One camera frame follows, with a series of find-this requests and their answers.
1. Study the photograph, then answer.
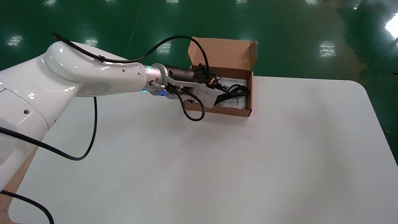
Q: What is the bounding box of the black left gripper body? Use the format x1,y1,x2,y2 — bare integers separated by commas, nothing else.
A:
163,64,222,89

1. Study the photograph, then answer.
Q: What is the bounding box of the white printed paper manual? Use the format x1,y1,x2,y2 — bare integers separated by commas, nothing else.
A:
215,77,247,109

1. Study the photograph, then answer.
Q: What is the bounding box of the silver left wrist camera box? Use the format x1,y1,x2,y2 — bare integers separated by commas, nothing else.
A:
168,78,219,109

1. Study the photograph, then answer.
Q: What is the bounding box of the black power cable with plug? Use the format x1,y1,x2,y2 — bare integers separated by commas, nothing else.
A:
215,84,250,105

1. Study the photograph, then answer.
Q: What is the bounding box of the open brown cardboard box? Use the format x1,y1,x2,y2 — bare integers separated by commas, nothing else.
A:
184,37,258,117

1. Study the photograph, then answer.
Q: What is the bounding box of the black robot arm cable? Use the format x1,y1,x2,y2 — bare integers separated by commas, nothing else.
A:
0,96,97,161
51,32,212,83
174,87,206,122
0,190,55,224

